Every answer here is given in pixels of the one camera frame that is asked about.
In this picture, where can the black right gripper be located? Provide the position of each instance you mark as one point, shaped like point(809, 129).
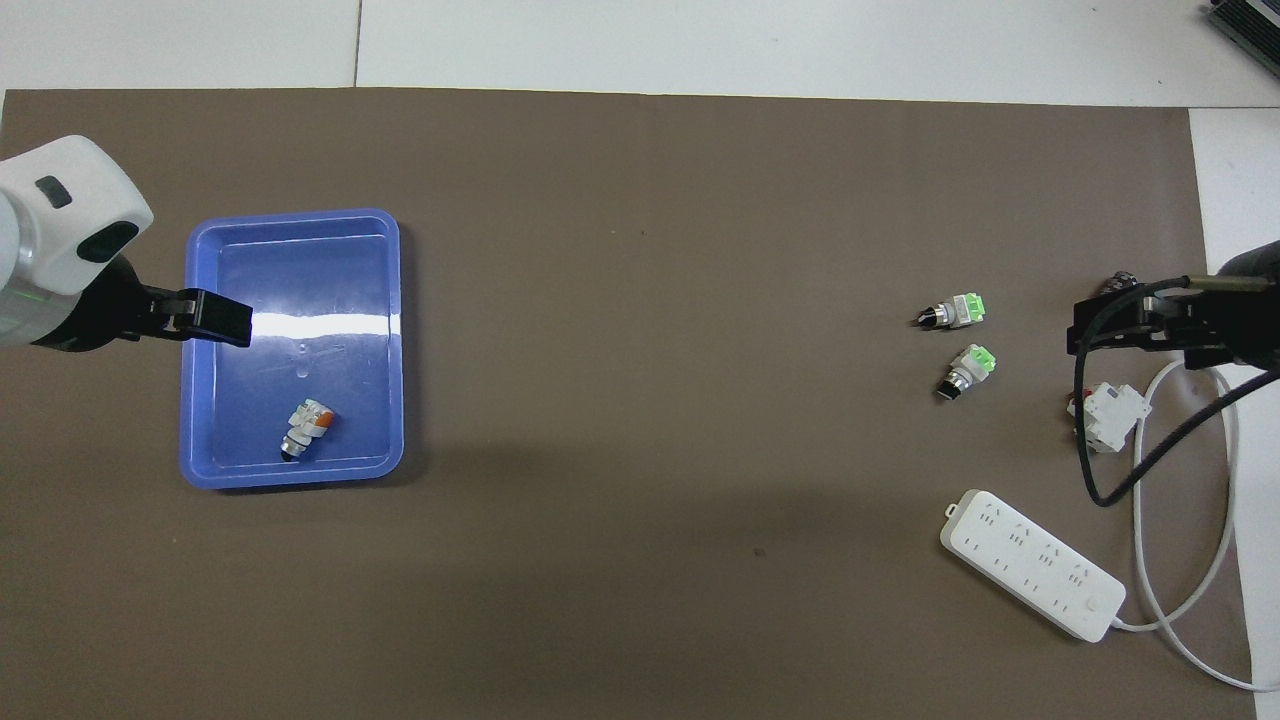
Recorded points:
point(1245, 310)

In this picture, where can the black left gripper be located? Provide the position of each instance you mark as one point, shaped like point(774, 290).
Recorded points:
point(100, 315)

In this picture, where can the green rotary switch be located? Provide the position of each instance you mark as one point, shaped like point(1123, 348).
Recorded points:
point(968, 372)
point(958, 312)

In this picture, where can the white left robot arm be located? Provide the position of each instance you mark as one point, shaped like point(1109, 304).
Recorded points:
point(60, 220)

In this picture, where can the white circuit breaker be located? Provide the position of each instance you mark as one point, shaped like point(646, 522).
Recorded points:
point(1110, 415)

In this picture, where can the blue plastic tray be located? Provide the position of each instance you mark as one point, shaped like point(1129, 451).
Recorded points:
point(300, 390)

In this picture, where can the grey ribbed device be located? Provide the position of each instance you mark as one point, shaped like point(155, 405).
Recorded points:
point(1250, 22)

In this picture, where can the brown table mat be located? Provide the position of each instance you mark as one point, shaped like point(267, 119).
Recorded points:
point(650, 400)

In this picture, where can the orange rotary switch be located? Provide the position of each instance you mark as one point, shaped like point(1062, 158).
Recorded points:
point(308, 425)

